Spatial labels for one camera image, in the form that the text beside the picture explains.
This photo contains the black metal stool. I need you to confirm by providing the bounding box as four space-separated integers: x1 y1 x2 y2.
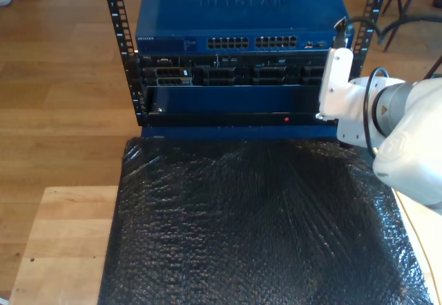
381 0 442 53

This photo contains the black rack server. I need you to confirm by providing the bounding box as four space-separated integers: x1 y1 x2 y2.
137 53 362 88

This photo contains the black bubble wrap mat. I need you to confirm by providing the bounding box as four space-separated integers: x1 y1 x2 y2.
97 132 434 305

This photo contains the black cable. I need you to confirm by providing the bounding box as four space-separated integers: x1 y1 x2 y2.
333 14 442 159

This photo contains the blue network switch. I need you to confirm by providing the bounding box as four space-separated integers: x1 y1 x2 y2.
134 0 356 55

